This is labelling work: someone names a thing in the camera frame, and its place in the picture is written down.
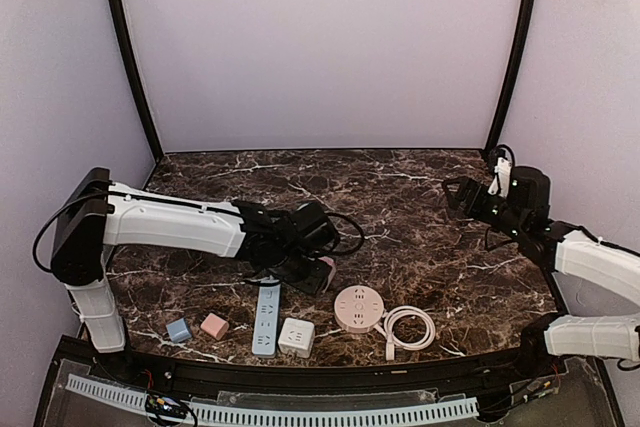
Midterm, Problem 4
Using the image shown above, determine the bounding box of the pink cube socket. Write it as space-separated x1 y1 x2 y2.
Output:
320 256 336 293

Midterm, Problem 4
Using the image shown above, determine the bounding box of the light blue power strip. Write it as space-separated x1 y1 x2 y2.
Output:
251 285 281 358

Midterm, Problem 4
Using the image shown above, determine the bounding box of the small pink plug adapter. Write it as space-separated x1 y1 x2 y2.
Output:
200 313 229 340

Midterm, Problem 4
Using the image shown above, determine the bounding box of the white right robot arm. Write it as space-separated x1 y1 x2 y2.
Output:
442 166 639 376

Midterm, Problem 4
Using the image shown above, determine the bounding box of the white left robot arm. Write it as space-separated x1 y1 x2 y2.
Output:
43 167 339 354

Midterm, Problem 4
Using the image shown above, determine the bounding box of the small blue plug adapter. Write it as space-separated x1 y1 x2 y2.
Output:
166 318 193 343

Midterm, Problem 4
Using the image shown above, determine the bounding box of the white cube socket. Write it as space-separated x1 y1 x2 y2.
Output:
278 318 315 359

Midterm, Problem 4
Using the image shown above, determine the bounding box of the round pink socket hub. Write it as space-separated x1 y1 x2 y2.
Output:
334 285 385 334

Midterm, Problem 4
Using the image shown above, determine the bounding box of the white coiled cable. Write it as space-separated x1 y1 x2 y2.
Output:
375 305 437 361

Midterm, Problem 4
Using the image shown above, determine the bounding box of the black front frame rail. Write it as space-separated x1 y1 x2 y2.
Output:
59 334 591 398

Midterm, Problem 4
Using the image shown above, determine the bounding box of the black right frame post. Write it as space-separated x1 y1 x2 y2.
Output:
482 0 535 160

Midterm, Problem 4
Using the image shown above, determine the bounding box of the black frame post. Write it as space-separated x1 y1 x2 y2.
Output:
108 0 164 163
482 0 535 160

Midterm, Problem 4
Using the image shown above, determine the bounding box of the white slotted cable duct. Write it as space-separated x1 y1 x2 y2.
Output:
65 374 479 426

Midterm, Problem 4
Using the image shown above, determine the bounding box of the black left frame post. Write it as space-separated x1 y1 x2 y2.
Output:
108 0 164 163

